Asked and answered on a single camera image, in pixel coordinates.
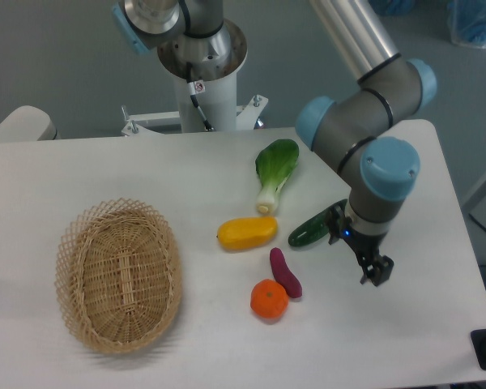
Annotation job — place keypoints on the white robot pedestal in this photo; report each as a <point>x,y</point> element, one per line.
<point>204,73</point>

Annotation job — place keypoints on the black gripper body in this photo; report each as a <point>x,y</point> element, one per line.
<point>362,236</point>

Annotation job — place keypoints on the white chair backrest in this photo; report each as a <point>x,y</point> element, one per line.
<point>26,124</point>

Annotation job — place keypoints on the blue plastic bag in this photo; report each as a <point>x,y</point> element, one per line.
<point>467,23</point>
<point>392,7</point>

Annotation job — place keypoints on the orange tangerine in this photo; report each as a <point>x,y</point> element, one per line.
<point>269,299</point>

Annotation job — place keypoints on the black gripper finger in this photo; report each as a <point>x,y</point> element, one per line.
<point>376,269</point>
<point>335,221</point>

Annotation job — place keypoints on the yellow mango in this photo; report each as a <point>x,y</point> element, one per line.
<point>247,233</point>

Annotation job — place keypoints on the dark green cucumber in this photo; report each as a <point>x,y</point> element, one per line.
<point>311,230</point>

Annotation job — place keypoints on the green bok choy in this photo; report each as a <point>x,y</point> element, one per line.
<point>274,166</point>

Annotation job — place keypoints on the blue plastic bag top centre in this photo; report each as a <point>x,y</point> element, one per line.
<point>392,7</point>

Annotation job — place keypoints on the woven wicker basket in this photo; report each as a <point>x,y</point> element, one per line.
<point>118,276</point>

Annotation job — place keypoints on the purple sweet potato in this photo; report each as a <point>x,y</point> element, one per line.
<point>283,274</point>

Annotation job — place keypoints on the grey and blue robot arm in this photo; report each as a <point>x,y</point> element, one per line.
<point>350,137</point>

